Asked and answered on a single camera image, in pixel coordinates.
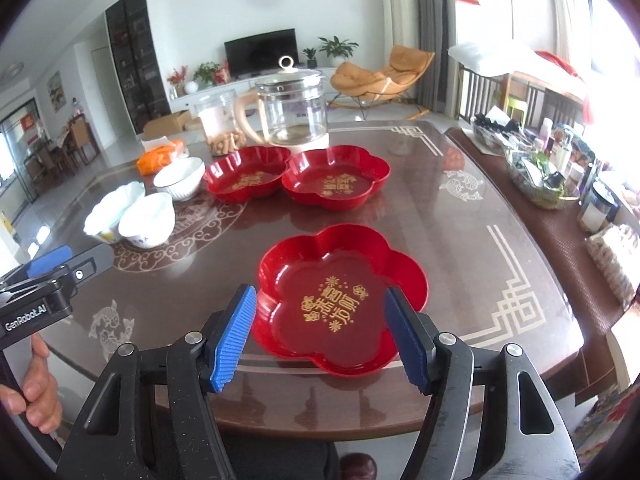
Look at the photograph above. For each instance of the glass kettle cream handle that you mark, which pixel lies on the glass kettle cream handle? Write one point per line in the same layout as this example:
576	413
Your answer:
285	109

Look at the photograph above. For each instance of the plain white bowl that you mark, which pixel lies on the plain white bowl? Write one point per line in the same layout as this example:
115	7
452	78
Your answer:
149	222

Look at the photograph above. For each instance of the clear plastic snack jar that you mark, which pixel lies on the clear plastic snack jar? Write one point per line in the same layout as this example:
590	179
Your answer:
222	134

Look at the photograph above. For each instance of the black television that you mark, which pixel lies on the black television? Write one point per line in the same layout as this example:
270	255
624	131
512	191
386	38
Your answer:
257	54

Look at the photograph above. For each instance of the grey curtain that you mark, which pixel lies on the grey curtain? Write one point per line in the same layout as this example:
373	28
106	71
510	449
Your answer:
433	37

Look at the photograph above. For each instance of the red flower plate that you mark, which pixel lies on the red flower plate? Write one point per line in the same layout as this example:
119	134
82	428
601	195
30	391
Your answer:
251	172
339	178
321	298

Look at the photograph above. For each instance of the clutter tray of bottles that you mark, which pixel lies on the clutter tray of bottles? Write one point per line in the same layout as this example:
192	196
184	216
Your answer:
547	167

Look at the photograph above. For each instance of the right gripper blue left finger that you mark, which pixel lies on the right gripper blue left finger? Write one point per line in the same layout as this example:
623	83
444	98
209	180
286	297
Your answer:
199	364

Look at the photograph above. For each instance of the person's left hand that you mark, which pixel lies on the person's left hand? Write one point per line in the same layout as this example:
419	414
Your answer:
39	398

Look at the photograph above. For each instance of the white bowl black rim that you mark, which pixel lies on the white bowl black rim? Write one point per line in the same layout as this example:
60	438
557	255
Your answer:
181	179

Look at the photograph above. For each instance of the potted green plant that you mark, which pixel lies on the potted green plant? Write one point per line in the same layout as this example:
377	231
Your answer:
336	50

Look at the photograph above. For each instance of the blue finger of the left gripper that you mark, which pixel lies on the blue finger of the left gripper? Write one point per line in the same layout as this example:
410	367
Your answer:
49	261
89	264

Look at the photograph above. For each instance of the white tv cabinet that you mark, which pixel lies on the white tv cabinet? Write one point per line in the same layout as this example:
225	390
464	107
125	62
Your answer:
189	101

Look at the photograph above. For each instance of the orange lounge chair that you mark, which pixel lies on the orange lounge chair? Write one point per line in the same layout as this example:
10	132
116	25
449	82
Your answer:
369	87

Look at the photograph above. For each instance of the white standing air conditioner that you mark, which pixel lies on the white standing air conditioner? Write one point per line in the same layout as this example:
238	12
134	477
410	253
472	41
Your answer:
400	24

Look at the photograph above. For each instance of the black display cabinet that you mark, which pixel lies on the black display cabinet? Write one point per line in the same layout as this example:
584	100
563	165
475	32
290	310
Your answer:
133	52

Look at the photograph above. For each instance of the blue rim scalloped bowl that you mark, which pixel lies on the blue rim scalloped bowl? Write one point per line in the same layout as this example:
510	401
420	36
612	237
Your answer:
102	222

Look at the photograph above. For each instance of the red flower vase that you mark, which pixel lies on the red flower vase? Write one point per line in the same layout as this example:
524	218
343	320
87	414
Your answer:
177	80

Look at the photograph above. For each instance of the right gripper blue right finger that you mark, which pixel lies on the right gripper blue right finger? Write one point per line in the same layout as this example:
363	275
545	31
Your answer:
441	366

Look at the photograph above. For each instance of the wooden dining chair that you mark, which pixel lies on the wooden dining chair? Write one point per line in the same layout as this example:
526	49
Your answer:
82	135

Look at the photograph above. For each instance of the cardboard box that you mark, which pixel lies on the cardboard box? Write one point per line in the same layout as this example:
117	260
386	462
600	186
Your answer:
166	125

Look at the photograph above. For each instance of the orange tissue pack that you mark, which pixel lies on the orange tissue pack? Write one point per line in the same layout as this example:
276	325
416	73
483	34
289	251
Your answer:
158	154

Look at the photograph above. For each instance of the floral floor rug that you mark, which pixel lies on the floral floor rug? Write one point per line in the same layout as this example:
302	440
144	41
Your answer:
594	432

